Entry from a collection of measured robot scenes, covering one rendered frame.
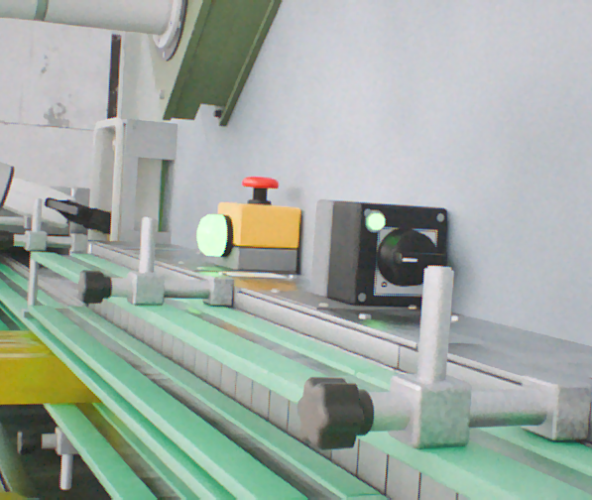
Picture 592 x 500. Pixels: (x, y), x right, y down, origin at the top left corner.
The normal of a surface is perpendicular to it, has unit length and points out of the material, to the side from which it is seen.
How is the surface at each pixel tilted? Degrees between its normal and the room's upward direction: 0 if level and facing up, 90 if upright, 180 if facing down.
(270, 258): 90
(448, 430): 90
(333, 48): 0
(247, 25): 90
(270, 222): 90
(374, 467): 0
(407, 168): 0
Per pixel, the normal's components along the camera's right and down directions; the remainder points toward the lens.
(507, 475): 0.07, -1.00
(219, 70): 0.20, 0.82
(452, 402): 0.40, 0.07
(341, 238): -0.91, -0.04
